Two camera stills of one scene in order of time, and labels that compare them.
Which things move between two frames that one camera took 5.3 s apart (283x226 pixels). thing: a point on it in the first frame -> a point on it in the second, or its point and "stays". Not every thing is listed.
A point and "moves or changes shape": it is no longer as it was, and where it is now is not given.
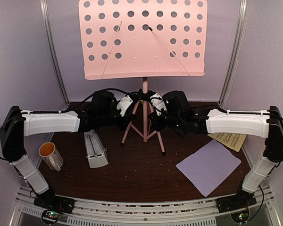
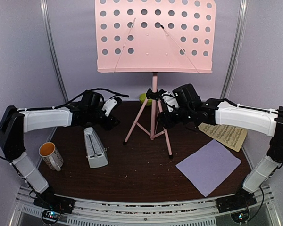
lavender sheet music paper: x=208 y=166 stays
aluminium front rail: x=145 y=213 stays
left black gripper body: x=120 y=125 -> x=106 y=125
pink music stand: x=142 y=38 moves or changes shape
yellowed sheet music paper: x=234 y=141 stays
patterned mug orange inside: x=51 y=157 stays
